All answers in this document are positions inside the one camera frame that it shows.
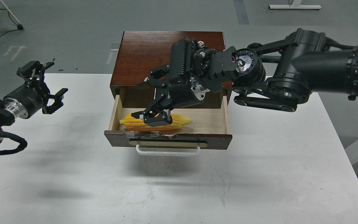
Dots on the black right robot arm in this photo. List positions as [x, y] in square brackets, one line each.
[277, 76]

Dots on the wooden drawer with white handle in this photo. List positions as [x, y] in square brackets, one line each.
[210, 127]

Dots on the dark wooden cabinet box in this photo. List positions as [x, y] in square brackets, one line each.
[142, 51]

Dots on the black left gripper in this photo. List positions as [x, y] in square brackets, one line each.
[34, 95]

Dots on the white desk foot bar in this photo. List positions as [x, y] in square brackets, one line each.
[294, 5]

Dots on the white rolling stand leg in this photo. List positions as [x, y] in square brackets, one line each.
[11, 15]

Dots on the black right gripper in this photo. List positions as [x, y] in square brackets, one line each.
[182, 88]

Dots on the yellow corn cob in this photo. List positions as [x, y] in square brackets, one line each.
[176, 121]

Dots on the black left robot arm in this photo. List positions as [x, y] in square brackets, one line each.
[11, 143]

